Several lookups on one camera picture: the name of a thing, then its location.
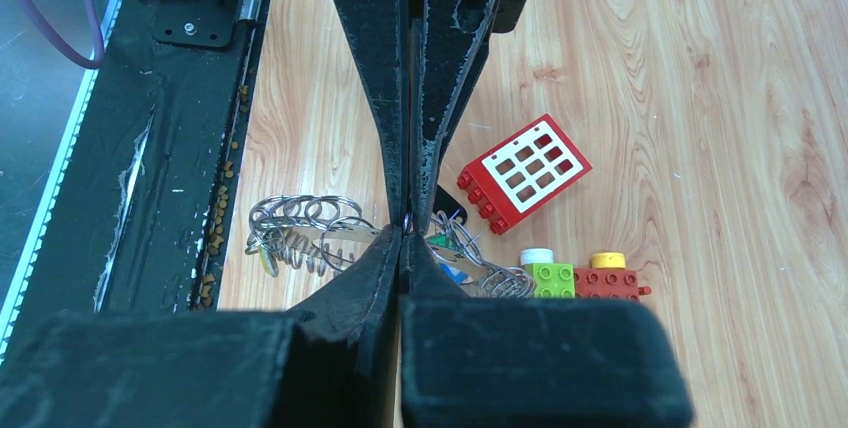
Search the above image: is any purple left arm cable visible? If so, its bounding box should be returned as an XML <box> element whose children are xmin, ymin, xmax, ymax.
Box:
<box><xmin>0</xmin><ymin>0</ymin><xmax>107</xmax><ymax>71</ymax></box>

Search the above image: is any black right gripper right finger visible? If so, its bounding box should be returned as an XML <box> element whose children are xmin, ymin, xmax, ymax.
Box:
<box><xmin>399</xmin><ymin>233</ymin><xmax>695</xmax><ymax>427</ymax></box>

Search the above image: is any yellow key tag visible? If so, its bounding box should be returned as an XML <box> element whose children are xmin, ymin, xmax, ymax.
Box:
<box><xmin>258</xmin><ymin>246</ymin><xmax>279</xmax><ymax>277</ymax></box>

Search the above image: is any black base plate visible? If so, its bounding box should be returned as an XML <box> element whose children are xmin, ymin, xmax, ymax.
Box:
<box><xmin>1</xmin><ymin>0</ymin><xmax>269</xmax><ymax>361</ymax></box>

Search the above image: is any key with black tag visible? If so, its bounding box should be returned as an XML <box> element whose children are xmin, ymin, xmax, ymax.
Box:
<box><xmin>432</xmin><ymin>185</ymin><xmax>468</xmax><ymax>225</ymax></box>

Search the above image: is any chain of metal keyrings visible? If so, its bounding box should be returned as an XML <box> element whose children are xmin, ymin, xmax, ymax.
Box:
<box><xmin>243</xmin><ymin>194</ymin><xmax>538</xmax><ymax>300</ymax></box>

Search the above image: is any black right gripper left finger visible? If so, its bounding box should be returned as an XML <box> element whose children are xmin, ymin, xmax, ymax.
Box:
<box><xmin>1</xmin><ymin>226</ymin><xmax>402</xmax><ymax>427</ymax></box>

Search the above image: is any blue key tag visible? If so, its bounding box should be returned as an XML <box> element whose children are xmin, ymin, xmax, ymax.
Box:
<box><xmin>440</xmin><ymin>263</ymin><xmax>473</xmax><ymax>285</ymax></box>

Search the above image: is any red window toy brick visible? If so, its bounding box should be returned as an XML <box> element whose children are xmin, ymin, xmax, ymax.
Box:
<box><xmin>456</xmin><ymin>114</ymin><xmax>592</xmax><ymax>235</ymax></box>

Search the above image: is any red toy brick car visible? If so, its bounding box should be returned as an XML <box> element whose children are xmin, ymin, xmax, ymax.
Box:
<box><xmin>519</xmin><ymin>248</ymin><xmax>652</xmax><ymax>302</ymax></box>

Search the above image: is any green key tag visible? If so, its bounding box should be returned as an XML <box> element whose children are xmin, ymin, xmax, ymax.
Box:
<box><xmin>427</xmin><ymin>233</ymin><xmax>450</xmax><ymax>248</ymax></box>

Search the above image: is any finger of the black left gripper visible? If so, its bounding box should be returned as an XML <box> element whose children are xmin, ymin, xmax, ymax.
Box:
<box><xmin>409</xmin><ymin>0</ymin><xmax>527</xmax><ymax>217</ymax></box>
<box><xmin>333</xmin><ymin>0</ymin><xmax>408</xmax><ymax>220</ymax></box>

